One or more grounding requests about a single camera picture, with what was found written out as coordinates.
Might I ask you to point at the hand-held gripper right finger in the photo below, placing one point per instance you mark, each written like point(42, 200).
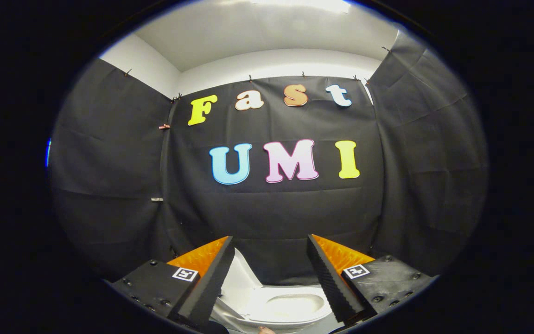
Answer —
point(329, 283)

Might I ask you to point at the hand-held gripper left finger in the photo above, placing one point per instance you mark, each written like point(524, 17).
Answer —
point(211, 283)

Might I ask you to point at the white toilet with tank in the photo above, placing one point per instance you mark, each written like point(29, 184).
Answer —
point(295, 304)

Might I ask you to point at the white toilet seat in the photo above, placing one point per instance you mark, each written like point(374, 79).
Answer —
point(254, 307)

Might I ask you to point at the black backdrop cloth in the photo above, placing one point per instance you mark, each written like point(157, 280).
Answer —
point(271, 213)

